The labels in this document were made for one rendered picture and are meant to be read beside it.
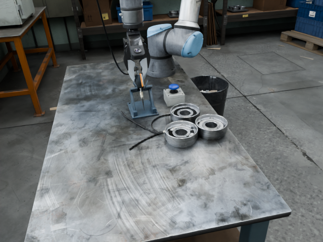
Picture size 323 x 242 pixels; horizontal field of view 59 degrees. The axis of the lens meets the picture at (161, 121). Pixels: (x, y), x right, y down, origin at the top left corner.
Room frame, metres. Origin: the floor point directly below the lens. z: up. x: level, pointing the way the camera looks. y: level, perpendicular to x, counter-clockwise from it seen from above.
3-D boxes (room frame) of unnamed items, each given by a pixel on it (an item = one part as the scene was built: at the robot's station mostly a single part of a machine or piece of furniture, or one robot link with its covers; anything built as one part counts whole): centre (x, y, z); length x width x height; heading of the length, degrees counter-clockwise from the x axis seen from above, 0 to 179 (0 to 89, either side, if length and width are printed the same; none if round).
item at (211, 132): (0.79, -0.16, 0.82); 0.10 x 0.10 x 0.04
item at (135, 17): (1.02, 0.08, 1.14); 0.08 x 0.08 x 0.05
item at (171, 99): (1.03, -0.05, 0.82); 0.08 x 0.07 x 0.05; 10
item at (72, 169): (0.98, 0.11, 0.79); 1.20 x 0.60 x 0.02; 10
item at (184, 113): (0.88, -0.09, 0.82); 0.10 x 0.10 x 0.04
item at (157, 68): (1.36, -0.01, 0.85); 0.15 x 0.15 x 0.10
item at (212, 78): (2.03, -0.36, 0.21); 0.34 x 0.34 x 0.43
